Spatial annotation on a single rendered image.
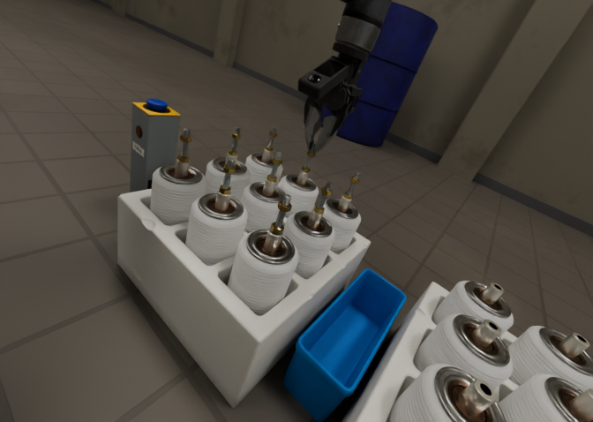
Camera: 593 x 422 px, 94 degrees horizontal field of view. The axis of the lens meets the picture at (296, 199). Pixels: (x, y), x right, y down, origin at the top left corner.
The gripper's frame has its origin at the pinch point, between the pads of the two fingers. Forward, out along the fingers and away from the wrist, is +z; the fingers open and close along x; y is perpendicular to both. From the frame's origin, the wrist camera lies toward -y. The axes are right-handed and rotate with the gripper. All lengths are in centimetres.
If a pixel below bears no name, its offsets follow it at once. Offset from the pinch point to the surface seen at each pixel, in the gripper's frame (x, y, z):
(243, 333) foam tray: -13.5, -32.0, 17.7
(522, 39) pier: -31, 220, -71
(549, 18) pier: -39, 219, -85
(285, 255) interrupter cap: -12.2, -24.0, 9.2
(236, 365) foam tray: -14.2, -32.1, 24.6
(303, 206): -3.7, -2.1, 13.0
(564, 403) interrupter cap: -50, -17, 9
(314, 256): -14.1, -15.2, 13.1
